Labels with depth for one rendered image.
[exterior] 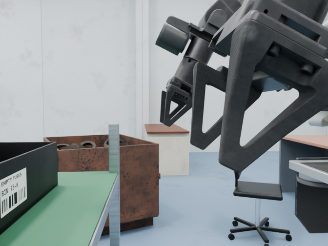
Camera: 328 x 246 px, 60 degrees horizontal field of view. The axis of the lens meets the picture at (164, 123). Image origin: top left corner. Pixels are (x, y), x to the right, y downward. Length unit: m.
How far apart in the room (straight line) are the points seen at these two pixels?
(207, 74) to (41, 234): 0.37
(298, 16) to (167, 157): 4.65
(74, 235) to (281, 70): 0.41
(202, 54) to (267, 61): 0.48
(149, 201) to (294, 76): 2.58
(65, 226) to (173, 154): 4.33
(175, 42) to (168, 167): 4.27
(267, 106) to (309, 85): 7.69
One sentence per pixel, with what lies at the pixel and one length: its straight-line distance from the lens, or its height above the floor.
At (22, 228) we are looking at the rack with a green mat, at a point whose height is 0.95.
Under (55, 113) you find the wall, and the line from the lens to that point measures 7.41.
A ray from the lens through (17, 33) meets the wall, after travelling 7.88.
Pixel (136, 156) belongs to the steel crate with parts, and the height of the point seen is 0.71.
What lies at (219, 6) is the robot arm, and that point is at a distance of 0.67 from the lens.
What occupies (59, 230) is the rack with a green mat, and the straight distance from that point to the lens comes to 0.52.
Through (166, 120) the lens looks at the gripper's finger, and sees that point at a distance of 0.59.
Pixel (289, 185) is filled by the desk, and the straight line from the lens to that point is 4.27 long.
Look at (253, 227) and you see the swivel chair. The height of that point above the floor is 0.09.
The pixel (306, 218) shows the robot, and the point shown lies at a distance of 0.69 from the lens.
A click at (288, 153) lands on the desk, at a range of 4.17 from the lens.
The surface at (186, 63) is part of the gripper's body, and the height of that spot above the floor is 1.24.
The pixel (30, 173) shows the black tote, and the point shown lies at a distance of 0.62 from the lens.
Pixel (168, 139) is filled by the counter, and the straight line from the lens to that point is 4.76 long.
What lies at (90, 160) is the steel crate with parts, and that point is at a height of 0.71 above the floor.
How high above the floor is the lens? 1.15
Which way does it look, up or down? 3 degrees down
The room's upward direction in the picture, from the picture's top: straight up
